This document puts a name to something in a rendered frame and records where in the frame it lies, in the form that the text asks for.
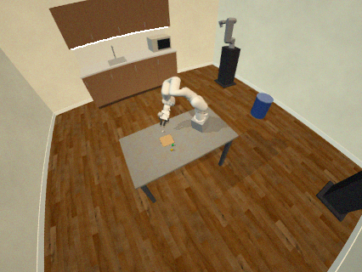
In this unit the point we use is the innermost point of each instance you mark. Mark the tan mat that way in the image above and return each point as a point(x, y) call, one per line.
point(166, 140)

